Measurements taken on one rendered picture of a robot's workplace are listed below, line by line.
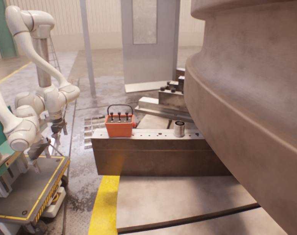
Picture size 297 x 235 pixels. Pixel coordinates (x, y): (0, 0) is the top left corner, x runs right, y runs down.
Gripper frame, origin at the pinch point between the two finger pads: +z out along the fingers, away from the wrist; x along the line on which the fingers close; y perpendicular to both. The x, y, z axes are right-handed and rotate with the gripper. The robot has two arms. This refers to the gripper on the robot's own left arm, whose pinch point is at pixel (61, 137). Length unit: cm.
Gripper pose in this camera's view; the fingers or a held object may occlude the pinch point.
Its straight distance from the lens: 145.8
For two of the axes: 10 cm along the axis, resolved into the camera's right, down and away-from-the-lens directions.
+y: 10.0, 0.1, -0.1
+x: 0.1, -4.6, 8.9
